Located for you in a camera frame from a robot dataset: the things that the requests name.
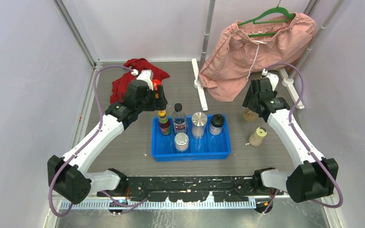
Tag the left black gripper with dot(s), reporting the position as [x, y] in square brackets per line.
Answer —
[158, 103]

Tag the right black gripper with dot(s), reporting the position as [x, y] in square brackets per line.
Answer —
[248, 102]

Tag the red lid chili jar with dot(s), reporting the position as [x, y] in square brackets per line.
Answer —
[156, 83]

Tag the small black cap shaker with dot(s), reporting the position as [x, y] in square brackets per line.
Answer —
[249, 115]

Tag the yellow cap sauce bottle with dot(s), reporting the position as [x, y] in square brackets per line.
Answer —
[164, 122]

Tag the clear bottle black cap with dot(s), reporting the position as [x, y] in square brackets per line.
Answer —
[179, 119]

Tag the yellow lid grain jar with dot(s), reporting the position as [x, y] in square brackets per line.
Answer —
[256, 138]

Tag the black cap shaker bottle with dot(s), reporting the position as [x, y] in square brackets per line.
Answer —
[216, 125]

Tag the white lid sago jar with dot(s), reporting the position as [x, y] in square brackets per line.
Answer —
[181, 142]

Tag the silver lid grain jar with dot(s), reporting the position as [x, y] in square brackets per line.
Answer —
[199, 121]

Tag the blue plastic divided bin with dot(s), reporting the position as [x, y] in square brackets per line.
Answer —
[206, 148]

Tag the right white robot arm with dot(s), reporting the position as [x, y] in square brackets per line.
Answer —
[314, 176]

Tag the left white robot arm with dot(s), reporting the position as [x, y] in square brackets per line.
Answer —
[68, 175]

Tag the red cloth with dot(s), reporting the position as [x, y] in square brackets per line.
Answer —
[119, 86]

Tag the pink shorts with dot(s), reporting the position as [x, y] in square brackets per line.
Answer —
[244, 49]

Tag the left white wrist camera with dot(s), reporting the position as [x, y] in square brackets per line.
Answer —
[144, 75]

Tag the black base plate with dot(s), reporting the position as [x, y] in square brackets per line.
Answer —
[189, 188]

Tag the white slotted cable duct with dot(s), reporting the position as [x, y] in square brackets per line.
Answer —
[209, 203]

